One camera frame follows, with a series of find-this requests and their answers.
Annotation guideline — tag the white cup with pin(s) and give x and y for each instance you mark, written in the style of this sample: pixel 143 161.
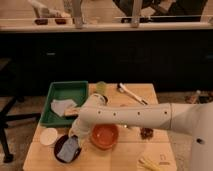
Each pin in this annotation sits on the white cup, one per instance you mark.
pixel 48 137

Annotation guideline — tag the brown background bowl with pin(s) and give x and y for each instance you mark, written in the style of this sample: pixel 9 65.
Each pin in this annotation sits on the brown background bowl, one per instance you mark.
pixel 60 21

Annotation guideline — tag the orange bowl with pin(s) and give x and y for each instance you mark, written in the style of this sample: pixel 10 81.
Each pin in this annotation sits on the orange bowl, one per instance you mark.
pixel 104 136

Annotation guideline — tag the white cloth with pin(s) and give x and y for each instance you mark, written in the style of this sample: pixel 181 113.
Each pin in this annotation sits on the white cloth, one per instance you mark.
pixel 59 106

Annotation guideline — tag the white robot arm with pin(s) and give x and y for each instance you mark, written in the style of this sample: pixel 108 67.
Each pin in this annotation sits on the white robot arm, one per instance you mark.
pixel 192 119

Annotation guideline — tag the green plastic tray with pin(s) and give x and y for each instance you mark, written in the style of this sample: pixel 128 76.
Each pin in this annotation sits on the green plastic tray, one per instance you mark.
pixel 77 91

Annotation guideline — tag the wooden block brush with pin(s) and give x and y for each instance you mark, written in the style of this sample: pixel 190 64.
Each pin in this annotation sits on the wooden block brush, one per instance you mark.
pixel 71 112

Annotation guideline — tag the dark red grapes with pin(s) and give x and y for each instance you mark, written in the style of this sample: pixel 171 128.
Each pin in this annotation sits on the dark red grapes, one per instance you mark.
pixel 146 133

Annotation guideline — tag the blue sponge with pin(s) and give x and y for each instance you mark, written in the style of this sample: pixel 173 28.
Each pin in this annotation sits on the blue sponge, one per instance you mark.
pixel 68 149

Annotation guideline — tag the black office chair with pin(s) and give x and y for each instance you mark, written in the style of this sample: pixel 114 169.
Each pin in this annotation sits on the black office chair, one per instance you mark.
pixel 4 116

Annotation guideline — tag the purple bowl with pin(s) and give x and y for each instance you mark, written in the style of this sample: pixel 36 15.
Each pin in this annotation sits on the purple bowl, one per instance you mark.
pixel 59 145

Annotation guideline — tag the green translucent cup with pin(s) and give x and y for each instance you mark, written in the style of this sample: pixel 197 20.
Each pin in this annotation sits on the green translucent cup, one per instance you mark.
pixel 101 87

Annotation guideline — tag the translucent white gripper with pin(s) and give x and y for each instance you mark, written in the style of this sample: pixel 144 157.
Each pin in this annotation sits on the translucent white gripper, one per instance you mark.
pixel 80 130

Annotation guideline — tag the white handled spatula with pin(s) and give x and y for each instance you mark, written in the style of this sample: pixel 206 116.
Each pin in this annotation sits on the white handled spatula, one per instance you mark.
pixel 123 89

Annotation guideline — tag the yellow banana toy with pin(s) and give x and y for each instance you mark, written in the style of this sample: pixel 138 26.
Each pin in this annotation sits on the yellow banana toy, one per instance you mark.
pixel 148 164

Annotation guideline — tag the dark red background bowl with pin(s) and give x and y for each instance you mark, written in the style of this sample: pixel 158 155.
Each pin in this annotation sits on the dark red background bowl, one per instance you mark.
pixel 41 21

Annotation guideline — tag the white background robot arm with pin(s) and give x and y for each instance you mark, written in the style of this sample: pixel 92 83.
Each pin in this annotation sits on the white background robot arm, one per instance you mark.
pixel 42 11

